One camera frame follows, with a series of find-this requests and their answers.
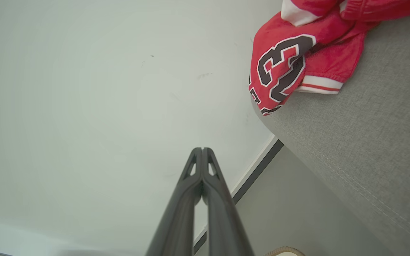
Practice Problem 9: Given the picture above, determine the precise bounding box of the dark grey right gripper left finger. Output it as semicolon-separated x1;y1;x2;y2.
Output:
145;147;204;256

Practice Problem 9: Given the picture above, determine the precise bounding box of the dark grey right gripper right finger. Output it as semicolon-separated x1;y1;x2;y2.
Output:
201;147;256;256

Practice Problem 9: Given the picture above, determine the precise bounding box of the red basketball jersey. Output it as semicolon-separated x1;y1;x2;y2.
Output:
248;0;410;116

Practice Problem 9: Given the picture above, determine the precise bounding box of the white perforated laundry basket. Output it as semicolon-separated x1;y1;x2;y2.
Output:
263;246;307;256

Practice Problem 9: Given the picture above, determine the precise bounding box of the white and black baseboard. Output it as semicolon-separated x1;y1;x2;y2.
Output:
193;134;285;255

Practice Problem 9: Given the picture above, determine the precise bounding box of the grey fabric sofa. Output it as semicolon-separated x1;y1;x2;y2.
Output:
251;7;410;256

